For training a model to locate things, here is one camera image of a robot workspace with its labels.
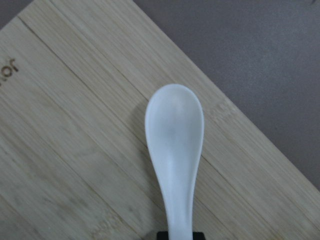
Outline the wooden cutting board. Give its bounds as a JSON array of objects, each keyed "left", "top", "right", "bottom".
[{"left": 0, "top": 0, "right": 320, "bottom": 240}]

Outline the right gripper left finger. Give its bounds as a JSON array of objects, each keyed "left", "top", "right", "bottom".
[{"left": 156, "top": 231, "right": 169, "bottom": 240}]

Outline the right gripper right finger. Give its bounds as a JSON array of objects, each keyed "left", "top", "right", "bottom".
[{"left": 192, "top": 231, "right": 205, "bottom": 240}]

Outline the white ceramic spoon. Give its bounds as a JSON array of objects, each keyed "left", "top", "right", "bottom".
[{"left": 144, "top": 83, "right": 205, "bottom": 240}]

